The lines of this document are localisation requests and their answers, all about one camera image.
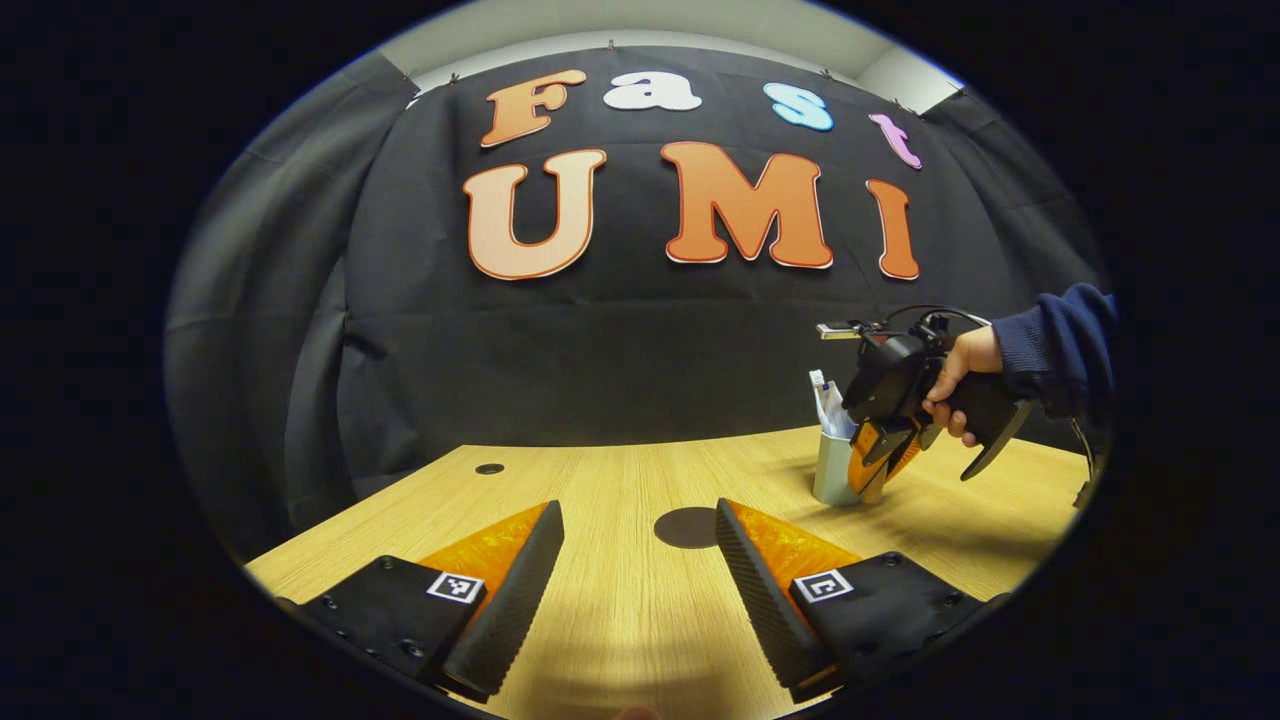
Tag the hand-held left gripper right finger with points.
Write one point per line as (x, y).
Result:
(760, 610)

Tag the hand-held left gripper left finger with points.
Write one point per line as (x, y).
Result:
(515, 610)

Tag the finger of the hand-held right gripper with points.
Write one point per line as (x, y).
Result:
(868, 460)
(903, 455)

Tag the white toothpaste tube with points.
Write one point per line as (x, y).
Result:
(835, 415)

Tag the white toothbrush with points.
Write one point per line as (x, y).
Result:
(816, 380)

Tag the dark brown round coaster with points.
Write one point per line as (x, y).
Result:
(685, 527)

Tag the wooden desktop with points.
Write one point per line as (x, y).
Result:
(620, 600)

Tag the black backdrop cloth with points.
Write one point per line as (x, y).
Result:
(620, 360)

